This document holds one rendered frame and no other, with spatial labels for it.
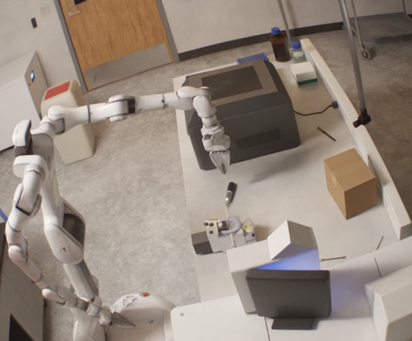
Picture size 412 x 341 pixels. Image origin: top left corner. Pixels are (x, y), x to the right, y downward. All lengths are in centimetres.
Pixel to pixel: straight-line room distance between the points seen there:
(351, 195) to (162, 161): 240
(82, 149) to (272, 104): 248
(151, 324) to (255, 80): 134
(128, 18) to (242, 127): 311
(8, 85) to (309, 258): 423
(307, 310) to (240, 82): 159
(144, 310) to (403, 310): 200
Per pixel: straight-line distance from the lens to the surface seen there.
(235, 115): 257
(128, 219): 405
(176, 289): 346
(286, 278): 122
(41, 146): 220
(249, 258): 129
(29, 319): 332
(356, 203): 229
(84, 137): 468
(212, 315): 143
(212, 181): 265
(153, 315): 298
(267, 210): 244
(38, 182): 196
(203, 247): 230
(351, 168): 231
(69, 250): 231
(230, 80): 273
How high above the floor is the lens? 256
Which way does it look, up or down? 38 degrees down
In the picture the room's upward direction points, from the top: 17 degrees counter-clockwise
